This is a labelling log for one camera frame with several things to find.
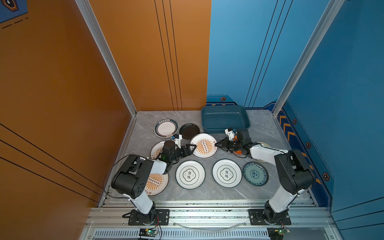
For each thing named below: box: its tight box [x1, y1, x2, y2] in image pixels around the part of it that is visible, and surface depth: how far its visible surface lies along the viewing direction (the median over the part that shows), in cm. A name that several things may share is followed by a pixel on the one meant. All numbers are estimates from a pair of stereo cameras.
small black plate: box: [179, 123, 200, 140], surface depth 111 cm
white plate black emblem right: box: [212, 158, 242, 189], surface depth 89 cm
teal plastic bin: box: [201, 105, 251, 134], surface depth 121 cm
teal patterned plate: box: [242, 161, 269, 187], surface depth 89 cm
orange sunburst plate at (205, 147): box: [190, 133, 218, 159], surface depth 93 cm
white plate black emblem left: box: [175, 160, 206, 190], surface depth 89 cm
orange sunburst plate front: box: [144, 173, 170, 197], surface depth 85 cm
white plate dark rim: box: [153, 118, 179, 138], surface depth 112 cm
